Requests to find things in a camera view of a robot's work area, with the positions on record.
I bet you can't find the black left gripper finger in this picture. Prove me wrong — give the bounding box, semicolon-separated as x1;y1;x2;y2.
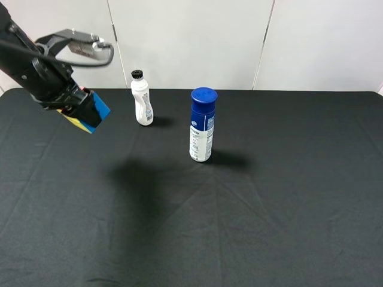
62;89;102;128

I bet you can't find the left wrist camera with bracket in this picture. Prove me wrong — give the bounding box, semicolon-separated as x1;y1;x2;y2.
35;29;114;61

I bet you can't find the black tablecloth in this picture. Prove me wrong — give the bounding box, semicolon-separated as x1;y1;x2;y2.
1;89;382;286

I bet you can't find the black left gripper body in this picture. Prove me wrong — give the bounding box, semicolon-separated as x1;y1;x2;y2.
20;58;86;109

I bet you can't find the white bottle with black cap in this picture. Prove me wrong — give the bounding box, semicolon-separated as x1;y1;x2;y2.
130;70;154;126

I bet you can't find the blue capped white bottle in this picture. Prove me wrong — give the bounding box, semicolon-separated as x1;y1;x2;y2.
189;87;218;162

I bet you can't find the multicolour puzzle cube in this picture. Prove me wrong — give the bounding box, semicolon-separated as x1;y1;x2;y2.
57;87;111;134

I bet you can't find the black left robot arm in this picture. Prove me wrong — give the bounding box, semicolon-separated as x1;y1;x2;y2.
1;5;102;128

